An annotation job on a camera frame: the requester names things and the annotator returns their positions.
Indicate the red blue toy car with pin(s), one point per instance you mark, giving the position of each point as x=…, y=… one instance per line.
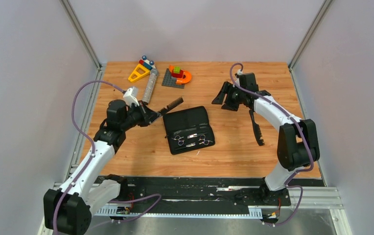
x=149, y=64

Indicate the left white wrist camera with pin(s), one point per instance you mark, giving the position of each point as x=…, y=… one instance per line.
x=130, y=96

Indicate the grey building block baseplate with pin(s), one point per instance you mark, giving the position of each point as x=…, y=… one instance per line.
x=169, y=81

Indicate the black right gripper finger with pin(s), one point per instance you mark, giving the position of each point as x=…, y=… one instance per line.
x=219, y=99
x=230, y=105

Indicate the red toy block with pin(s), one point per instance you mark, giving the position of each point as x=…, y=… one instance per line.
x=178, y=76

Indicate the small silver scissors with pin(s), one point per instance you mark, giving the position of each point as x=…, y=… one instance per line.
x=183, y=142

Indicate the orange curved toy block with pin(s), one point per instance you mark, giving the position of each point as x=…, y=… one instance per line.
x=186, y=79

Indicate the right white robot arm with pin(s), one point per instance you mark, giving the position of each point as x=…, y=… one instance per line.
x=297, y=148

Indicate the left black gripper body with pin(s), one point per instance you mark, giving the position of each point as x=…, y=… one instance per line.
x=135, y=116

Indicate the black handled hair comb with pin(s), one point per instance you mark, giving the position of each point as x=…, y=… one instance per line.
x=171, y=106

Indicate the black zip tool case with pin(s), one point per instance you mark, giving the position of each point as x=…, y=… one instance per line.
x=187, y=122

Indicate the silver thinning scissors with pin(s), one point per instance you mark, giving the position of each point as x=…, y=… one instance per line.
x=202, y=138

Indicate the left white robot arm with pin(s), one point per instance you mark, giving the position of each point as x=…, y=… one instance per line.
x=70, y=208

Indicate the silver glitter cylinder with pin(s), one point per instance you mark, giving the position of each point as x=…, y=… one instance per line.
x=154, y=73

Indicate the black folding comb razor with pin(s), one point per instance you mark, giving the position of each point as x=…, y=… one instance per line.
x=256, y=129

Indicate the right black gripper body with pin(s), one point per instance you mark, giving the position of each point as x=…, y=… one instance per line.
x=237, y=93

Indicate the aluminium frame rail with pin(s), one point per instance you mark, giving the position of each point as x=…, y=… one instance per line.
x=81, y=32

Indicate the yellow triangle toy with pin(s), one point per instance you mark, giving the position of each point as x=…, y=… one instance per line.
x=139, y=72

